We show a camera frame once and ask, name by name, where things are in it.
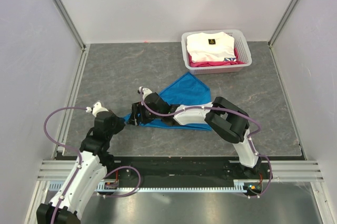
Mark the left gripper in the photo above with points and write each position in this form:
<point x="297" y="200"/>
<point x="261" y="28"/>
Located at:
<point x="119" y="122"/>

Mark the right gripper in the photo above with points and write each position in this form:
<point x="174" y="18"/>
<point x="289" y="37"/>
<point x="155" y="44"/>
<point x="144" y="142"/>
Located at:
<point x="137" y="108"/>

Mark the blue cloth napkin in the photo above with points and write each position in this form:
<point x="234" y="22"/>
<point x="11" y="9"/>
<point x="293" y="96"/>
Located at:
<point x="186" y="90"/>

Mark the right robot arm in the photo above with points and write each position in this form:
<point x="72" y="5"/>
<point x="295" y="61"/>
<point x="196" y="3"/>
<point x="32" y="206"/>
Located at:
<point x="225" y="118"/>

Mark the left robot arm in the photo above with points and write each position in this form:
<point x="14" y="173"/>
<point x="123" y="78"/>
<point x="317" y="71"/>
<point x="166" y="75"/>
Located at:
<point x="91" y="166"/>

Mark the pink folded cloth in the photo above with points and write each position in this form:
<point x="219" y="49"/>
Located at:
<point x="227" y="62"/>

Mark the white folded shirt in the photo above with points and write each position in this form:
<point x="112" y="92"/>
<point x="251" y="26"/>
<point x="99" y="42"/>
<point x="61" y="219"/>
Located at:
<point x="216" y="47"/>

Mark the white plastic basket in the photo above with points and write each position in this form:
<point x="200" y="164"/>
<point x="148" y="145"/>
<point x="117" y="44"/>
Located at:
<point x="240" y="44"/>

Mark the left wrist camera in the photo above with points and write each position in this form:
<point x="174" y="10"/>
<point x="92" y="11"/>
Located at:
<point x="96" y="108"/>

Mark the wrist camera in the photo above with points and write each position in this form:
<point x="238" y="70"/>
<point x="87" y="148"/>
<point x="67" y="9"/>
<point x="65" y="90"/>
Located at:
<point x="96" y="108"/>
<point x="144" y="91"/>

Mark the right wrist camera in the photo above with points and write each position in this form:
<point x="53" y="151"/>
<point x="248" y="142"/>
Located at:
<point x="144" y="91"/>

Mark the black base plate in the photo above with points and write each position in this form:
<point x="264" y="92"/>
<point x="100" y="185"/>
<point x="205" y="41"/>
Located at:
<point x="194" y="165"/>

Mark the slotted cable duct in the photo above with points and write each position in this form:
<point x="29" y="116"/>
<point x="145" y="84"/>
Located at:
<point x="238" y="187"/>

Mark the left aluminium frame post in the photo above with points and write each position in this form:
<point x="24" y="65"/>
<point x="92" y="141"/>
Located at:
<point x="69" y="23"/>

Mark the aluminium frame post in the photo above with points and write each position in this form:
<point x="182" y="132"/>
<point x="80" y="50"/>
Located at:
<point x="283" y="21"/>
<point x="69" y="23"/>

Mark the right aluminium frame post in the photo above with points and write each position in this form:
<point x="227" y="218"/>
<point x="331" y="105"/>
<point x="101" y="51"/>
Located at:
<point x="283" y="21"/>

